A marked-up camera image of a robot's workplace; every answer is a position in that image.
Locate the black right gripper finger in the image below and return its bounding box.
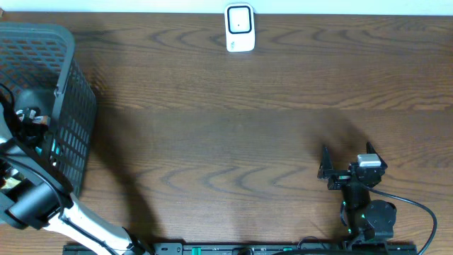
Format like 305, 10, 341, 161
366, 142, 377, 154
317, 147, 334, 179

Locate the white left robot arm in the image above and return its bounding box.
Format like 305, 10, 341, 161
1, 106, 154, 254

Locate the white barcode scanner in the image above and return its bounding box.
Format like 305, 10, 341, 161
224, 3, 256, 52

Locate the orange snack packet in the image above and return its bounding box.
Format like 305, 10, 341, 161
33, 115, 51, 125

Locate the black round-logo packet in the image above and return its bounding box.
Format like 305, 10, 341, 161
16, 108, 36, 121

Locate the dark grey plastic basket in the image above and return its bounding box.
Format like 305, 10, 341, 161
1, 22, 97, 195

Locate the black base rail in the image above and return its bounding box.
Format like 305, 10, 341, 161
63, 242, 418, 255

